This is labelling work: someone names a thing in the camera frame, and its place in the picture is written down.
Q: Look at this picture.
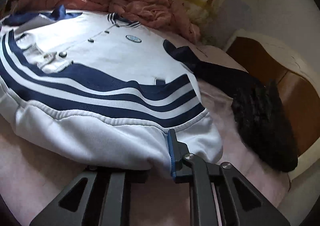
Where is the white navy striped sweatshirt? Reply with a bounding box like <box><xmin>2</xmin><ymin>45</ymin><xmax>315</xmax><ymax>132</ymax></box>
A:
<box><xmin>1</xmin><ymin>7</ymin><xmax>223</xmax><ymax>173</ymax></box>

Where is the black garment pile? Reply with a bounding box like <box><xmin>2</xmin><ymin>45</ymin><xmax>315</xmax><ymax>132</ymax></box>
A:
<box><xmin>163</xmin><ymin>40</ymin><xmax>298</xmax><ymax>173</ymax></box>

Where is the white wooden bed headboard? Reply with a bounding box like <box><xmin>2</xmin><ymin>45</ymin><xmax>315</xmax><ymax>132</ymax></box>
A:
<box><xmin>223</xmin><ymin>30</ymin><xmax>319</xmax><ymax>179</ymax></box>

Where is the pink quilted comforter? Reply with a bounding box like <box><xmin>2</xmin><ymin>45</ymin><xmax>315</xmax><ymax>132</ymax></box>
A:
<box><xmin>16</xmin><ymin>0</ymin><xmax>201</xmax><ymax>44</ymax></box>

